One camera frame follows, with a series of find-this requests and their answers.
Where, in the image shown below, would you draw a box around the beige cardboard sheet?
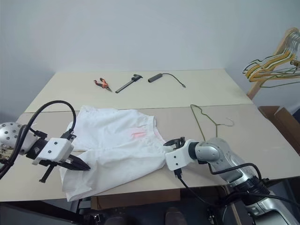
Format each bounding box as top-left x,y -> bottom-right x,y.
0,103 -> 300,203
24,67 -> 254,113

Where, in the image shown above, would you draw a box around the thin wooden strip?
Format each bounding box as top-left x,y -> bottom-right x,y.
230,201 -> 242,225

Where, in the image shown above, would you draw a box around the white wire hanger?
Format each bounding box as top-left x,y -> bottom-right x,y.
286,32 -> 300,62

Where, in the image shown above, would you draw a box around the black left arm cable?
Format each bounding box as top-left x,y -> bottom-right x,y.
0,100 -> 77,180

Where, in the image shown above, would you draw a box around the thin wire hanger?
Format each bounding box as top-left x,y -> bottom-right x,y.
190,104 -> 235,143

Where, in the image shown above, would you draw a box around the orange handled pliers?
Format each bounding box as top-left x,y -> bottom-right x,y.
93,77 -> 113,93

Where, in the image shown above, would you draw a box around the dark grey rounded shape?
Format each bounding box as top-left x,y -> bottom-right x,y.
109,214 -> 128,225

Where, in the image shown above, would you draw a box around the brown panel under table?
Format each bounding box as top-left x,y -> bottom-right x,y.
90,188 -> 181,210

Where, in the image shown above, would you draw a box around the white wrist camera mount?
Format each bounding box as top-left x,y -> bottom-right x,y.
165,139 -> 200,172
32,138 -> 75,166

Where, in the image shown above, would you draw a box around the black furniture under table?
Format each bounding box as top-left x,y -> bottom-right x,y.
0,201 -> 94,225

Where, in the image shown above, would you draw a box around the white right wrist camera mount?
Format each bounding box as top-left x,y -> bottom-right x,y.
165,139 -> 200,172

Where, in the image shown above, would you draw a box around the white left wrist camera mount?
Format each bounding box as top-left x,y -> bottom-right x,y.
32,138 -> 75,166

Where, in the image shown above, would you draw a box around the white shorts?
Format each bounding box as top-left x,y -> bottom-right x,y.
59,105 -> 167,202

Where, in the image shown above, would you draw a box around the dark green wire hanger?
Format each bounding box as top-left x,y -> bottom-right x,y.
242,58 -> 300,89

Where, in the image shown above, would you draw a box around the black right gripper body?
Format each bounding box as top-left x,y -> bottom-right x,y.
163,136 -> 187,152

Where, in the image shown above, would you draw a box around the black caliper tool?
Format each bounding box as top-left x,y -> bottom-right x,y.
115,74 -> 142,94

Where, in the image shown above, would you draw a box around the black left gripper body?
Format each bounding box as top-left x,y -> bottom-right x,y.
38,153 -> 74,168

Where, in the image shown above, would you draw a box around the brown cardboard box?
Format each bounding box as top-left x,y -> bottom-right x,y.
257,105 -> 300,156

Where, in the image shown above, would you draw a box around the wooden clothes rack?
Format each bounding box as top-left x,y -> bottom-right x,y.
247,27 -> 300,99

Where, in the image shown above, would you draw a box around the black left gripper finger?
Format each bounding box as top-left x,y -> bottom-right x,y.
38,162 -> 57,184
58,153 -> 91,172

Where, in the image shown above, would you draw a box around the grey USB hub with cable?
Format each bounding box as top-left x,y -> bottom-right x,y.
147,73 -> 187,89

